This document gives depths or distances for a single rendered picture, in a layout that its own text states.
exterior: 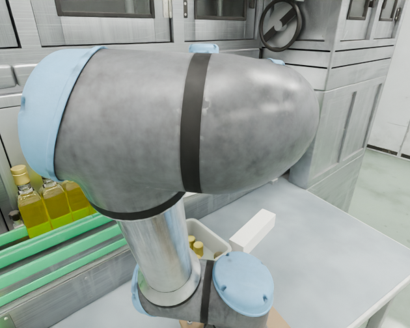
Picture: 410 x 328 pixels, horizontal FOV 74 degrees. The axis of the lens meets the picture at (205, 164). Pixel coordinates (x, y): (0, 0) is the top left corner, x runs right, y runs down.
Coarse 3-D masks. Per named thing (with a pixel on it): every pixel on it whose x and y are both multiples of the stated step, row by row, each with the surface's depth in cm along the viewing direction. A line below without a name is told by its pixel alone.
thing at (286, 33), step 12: (276, 0) 115; (288, 0) 111; (264, 12) 121; (276, 12) 121; (288, 12) 113; (276, 24) 118; (288, 24) 118; (300, 24) 111; (264, 36) 125; (276, 36) 125; (288, 36) 120; (276, 48) 122
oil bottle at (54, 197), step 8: (56, 184) 76; (40, 192) 75; (48, 192) 74; (56, 192) 75; (64, 192) 77; (48, 200) 74; (56, 200) 76; (64, 200) 77; (48, 208) 75; (56, 208) 77; (64, 208) 78; (48, 216) 78; (56, 216) 77; (64, 216) 79; (56, 224) 78; (64, 224) 80
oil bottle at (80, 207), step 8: (64, 184) 78; (72, 184) 78; (72, 192) 78; (80, 192) 80; (72, 200) 79; (80, 200) 81; (72, 208) 80; (80, 208) 82; (88, 208) 83; (72, 216) 82; (80, 216) 83
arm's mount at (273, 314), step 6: (270, 312) 68; (276, 312) 68; (270, 318) 66; (276, 318) 66; (282, 318) 66; (180, 324) 65; (186, 324) 65; (192, 324) 65; (198, 324) 65; (270, 324) 65; (276, 324) 65; (282, 324) 65
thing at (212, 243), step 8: (192, 224) 102; (200, 224) 99; (192, 232) 103; (200, 232) 100; (208, 232) 96; (200, 240) 101; (208, 240) 97; (216, 240) 93; (224, 240) 92; (208, 248) 98; (216, 248) 94; (224, 248) 91; (208, 256) 95
